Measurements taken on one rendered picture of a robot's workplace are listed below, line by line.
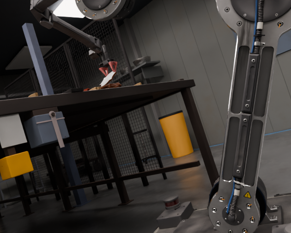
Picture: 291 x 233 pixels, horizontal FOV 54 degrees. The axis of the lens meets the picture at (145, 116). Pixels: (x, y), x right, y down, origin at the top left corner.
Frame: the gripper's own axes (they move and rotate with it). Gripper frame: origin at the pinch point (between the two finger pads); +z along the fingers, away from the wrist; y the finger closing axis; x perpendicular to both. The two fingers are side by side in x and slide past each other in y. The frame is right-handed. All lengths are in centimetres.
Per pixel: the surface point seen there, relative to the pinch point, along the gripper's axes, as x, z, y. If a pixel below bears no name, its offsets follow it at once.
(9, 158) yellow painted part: 92, 39, -22
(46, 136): 75, 34, -22
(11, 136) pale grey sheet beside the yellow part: 88, 31, -20
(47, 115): 72, 26, -23
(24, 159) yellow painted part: 87, 41, -22
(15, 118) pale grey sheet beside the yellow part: 84, 24, -20
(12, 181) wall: -176, 54, 548
